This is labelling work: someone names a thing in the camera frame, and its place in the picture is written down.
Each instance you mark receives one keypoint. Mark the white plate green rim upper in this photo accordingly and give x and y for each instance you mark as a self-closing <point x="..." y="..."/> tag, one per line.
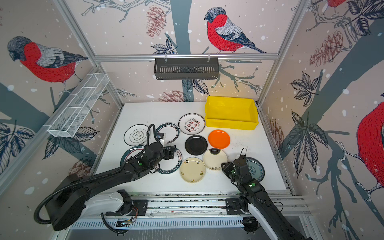
<point x="171" y="132"/>

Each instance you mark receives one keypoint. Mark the cream plate flower dots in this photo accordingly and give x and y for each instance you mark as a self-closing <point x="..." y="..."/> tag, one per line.
<point x="192" y="170"/>

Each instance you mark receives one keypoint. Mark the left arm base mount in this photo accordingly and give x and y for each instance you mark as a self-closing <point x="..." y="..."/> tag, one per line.
<point x="134" y="209"/>

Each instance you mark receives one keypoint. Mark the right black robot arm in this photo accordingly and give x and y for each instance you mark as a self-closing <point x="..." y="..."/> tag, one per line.
<point x="254" y="200"/>

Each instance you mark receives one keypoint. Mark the white wire mesh shelf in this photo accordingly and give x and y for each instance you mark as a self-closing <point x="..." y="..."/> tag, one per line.
<point x="71" y="118"/>

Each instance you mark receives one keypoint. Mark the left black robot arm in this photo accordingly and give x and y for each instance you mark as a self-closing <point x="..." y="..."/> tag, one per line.
<point x="66" y="203"/>

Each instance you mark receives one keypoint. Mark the aluminium rail frame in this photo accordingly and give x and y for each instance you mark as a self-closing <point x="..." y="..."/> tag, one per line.
<point x="185" y="205"/>

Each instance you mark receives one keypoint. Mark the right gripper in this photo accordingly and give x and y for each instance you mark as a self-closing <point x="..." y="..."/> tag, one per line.
<point x="226" y="167"/>

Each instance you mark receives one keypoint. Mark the white plate red characters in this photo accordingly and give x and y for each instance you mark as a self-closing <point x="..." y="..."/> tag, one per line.
<point x="191" y="124"/>

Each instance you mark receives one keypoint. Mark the yellow plastic bin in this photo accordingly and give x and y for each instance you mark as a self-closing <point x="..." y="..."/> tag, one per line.
<point x="231" y="113"/>

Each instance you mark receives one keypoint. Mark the cream plate black spot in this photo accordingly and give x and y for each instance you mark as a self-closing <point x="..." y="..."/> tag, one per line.
<point x="213" y="158"/>

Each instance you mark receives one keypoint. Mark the white plate red green rim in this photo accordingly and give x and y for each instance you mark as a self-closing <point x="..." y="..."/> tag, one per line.
<point x="132" y="153"/>

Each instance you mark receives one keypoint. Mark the black hanging wire basket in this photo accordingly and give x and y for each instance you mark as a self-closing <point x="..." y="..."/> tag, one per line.
<point x="186" y="69"/>

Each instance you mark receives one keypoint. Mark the orange plate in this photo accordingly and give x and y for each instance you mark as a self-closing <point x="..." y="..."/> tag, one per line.
<point x="219" y="139"/>

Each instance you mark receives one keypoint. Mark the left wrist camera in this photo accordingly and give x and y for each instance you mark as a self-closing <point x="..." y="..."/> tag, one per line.
<point x="161" y="138"/>

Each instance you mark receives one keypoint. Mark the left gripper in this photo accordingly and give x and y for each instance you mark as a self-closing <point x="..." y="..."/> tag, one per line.
<point x="168" y="155"/>

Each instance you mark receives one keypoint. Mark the white plate black cloud outline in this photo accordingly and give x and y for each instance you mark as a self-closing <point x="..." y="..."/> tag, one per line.
<point x="136" y="135"/>

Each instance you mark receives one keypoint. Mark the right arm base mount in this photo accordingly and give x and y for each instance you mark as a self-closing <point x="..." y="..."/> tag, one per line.
<point x="236" y="207"/>

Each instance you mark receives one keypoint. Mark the blue green patterned plate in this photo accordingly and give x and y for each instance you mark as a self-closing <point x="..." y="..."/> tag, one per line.
<point x="256" y="169"/>

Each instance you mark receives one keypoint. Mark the white plate green rim lettered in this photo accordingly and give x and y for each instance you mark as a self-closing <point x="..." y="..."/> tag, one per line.
<point x="170" y="166"/>

